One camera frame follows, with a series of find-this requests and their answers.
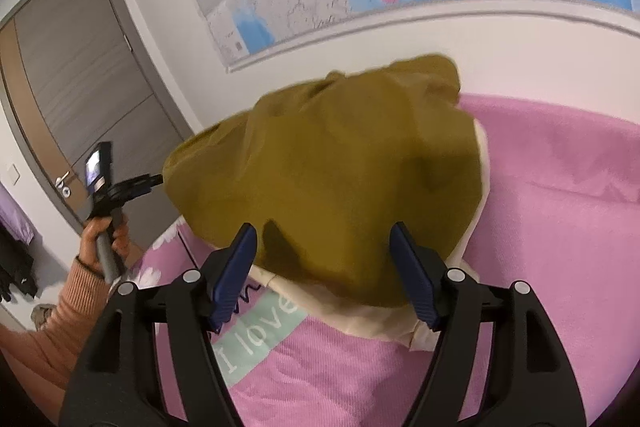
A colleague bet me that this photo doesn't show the pink flowered blanket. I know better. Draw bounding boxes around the pink flowered blanket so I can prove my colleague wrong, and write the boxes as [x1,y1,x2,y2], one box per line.
[115,94,640,427]

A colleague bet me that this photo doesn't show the person's left forearm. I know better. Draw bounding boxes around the person's left forearm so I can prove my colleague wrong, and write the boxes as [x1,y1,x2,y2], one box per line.
[0,257,113,408]

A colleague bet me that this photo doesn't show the person's left hand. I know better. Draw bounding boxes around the person's left hand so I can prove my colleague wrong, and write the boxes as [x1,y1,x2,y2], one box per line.
[77,214,131,280]

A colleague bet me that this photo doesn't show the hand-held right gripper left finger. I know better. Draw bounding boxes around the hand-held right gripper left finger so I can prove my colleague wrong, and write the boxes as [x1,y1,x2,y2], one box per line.
[59,222,258,427]

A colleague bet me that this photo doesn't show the dark hanging clothing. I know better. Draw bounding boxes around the dark hanging clothing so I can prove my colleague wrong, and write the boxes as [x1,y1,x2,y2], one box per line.
[0,222,38,303]

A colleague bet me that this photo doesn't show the purple cloth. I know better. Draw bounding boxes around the purple cloth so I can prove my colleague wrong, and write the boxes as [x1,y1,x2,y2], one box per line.
[0,184,36,243]

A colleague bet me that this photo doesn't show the grey brown door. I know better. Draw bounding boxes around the grey brown door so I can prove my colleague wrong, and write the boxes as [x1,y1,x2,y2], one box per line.
[0,0,201,228]

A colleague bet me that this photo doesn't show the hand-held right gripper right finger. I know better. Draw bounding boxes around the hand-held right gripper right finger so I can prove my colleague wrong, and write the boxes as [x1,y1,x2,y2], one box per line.
[389,222,587,427]

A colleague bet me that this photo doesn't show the olive brown jacket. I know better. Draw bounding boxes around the olive brown jacket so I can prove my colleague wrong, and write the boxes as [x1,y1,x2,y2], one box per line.
[163,53,488,308]

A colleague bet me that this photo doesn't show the cream garment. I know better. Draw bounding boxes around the cream garment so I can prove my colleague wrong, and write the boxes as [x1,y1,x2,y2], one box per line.
[175,122,491,353]

